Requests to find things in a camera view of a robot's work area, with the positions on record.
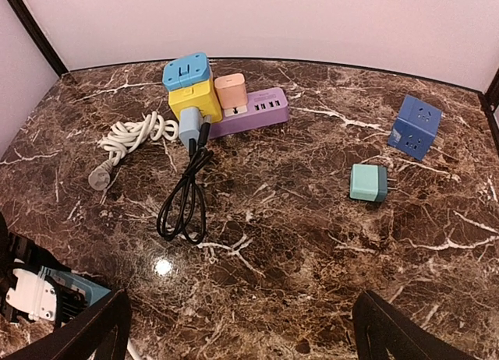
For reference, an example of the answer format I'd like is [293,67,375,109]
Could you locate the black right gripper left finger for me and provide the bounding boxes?
[7,289,131,359]

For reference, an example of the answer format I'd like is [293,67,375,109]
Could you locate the white power cord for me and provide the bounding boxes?
[87,110,180,192]

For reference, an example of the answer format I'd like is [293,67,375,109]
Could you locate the left black frame post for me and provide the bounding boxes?
[6,0,69,77]

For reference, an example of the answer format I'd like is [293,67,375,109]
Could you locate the purple power strip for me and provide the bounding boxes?
[209,87,289,139]

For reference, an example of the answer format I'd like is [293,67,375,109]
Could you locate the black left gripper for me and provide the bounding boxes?
[1,215,66,323]

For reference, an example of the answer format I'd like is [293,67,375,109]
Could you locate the teal power strip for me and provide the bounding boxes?
[49,270,111,323]

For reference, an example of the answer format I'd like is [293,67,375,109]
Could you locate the dark blue cube socket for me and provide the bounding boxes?
[388,95,443,161]

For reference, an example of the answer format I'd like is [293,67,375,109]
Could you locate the blue adapter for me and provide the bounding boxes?
[162,52,211,91]

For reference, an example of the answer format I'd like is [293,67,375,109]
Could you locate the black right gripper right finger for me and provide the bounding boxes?
[352,290,472,360]

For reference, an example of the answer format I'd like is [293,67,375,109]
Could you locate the black cable bundle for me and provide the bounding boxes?
[156,114,214,243]

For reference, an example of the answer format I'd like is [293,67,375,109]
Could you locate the pink charger plug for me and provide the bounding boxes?
[214,73,248,109]

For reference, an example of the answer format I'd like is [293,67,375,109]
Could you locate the teal small charger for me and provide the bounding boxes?
[349,164,397,203]

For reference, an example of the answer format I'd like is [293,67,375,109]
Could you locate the yellow cube socket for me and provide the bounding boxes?
[168,78,223,123]

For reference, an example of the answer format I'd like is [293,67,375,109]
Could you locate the light blue charger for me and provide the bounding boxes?
[179,107,203,149]

